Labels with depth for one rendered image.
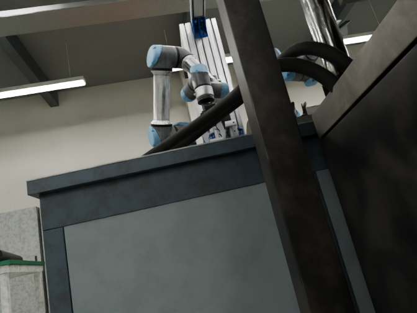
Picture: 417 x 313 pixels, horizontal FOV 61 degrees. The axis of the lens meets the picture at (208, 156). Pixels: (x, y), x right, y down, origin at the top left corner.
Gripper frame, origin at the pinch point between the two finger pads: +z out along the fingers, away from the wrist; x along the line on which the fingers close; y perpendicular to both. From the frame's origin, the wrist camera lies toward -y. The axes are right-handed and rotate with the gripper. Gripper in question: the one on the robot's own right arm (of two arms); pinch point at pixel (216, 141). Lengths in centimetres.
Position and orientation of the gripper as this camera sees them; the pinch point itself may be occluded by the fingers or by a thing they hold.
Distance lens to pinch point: 140.4
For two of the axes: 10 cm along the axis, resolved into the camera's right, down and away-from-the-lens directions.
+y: 0.0, 2.7, 9.6
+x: -9.8, 2.1, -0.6
